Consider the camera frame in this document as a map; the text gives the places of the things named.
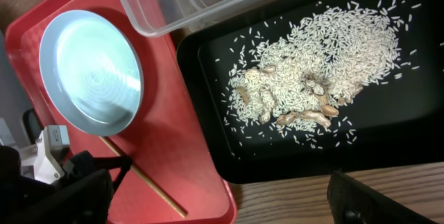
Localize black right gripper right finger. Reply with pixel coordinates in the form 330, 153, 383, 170
327, 171, 436, 224

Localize red plastic tray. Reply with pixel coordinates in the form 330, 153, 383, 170
6, 0, 237, 223

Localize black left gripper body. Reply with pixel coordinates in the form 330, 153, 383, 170
55, 150, 133, 193

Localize wooden chopstick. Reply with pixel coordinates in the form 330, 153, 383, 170
99, 136, 187, 218

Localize black waste tray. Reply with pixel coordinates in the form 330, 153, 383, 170
177, 0, 443, 184

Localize grey dishwasher rack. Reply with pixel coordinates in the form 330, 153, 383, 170
0, 33, 33, 148

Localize rice and food scraps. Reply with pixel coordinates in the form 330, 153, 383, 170
208, 0, 425, 149

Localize large light blue plate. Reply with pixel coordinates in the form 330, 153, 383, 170
39, 10, 144, 136

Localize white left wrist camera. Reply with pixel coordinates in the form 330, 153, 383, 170
19, 125, 69, 184

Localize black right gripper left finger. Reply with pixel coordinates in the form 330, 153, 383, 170
1, 173, 113, 224

